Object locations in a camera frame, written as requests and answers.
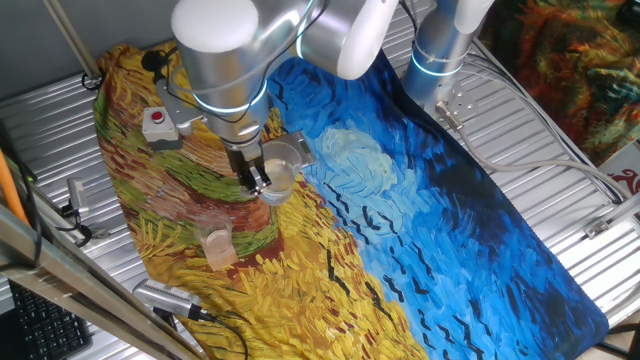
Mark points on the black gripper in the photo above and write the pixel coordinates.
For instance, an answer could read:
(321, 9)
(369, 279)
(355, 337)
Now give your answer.
(247, 157)

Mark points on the clear glass mug with water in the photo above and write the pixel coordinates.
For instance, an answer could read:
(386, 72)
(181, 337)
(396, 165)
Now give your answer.
(280, 175)

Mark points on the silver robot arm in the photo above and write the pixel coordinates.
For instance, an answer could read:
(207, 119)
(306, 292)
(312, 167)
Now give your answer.
(220, 60)

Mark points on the empty clear plastic cup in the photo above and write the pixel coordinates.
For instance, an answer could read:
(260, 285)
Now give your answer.
(212, 225)

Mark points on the silver digital scale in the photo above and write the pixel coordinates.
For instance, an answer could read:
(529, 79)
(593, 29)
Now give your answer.
(302, 147)

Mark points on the light wooden cube block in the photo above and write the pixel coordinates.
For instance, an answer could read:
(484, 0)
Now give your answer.
(222, 260)

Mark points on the grey box with red button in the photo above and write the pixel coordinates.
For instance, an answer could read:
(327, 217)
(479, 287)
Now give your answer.
(157, 130)

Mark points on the painted wheatfield tablecloth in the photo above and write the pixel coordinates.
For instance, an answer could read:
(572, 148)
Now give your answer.
(400, 225)

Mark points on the thin aluminium pole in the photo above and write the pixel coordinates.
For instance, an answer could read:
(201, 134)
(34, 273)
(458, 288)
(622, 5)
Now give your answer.
(70, 32)

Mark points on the orange pole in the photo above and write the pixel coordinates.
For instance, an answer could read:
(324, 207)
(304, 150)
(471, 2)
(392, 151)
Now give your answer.
(10, 190)

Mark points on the black keyboard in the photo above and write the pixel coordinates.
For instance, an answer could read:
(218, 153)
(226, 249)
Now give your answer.
(45, 325)

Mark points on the dark colourful painted cloth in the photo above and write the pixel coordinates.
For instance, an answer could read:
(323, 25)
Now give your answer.
(565, 65)

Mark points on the white sign with red logo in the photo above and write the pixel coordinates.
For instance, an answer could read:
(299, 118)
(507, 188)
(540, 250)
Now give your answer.
(625, 170)

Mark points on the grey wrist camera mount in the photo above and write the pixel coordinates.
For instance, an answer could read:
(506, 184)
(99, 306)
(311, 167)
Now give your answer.
(175, 107)

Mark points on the silver ribbed camera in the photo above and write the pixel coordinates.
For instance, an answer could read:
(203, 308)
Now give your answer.
(165, 295)

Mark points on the metal camera clamp bracket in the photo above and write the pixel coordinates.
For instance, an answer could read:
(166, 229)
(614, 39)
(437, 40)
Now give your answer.
(100, 233)

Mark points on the black camera stand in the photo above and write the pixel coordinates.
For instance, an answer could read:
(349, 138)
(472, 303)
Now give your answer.
(164, 317)

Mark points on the small silver camera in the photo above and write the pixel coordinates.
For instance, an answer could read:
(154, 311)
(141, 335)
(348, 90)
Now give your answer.
(77, 195)

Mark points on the aluminium frame bar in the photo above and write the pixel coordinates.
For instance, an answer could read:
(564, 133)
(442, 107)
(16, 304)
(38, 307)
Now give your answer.
(75, 280)

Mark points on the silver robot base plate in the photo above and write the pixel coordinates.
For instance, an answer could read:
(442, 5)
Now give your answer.
(462, 102)

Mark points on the metal corner bracket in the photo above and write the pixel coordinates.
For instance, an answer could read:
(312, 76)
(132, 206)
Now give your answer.
(597, 228)

